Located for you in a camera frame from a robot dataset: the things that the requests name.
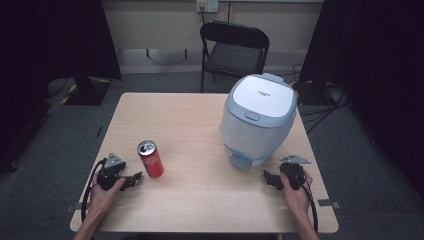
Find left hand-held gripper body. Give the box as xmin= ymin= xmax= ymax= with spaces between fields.
xmin=96 ymin=152 xmax=128 ymax=191

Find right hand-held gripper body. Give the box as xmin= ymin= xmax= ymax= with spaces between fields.
xmin=279 ymin=154 xmax=312 ymax=191

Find person's right hand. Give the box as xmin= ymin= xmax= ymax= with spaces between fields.
xmin=279 ymin=169 xmax=314 ymax=222

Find person's left hand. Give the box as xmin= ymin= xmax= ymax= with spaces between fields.
xmin=88 ymin=172 xmax=127 ymax=218

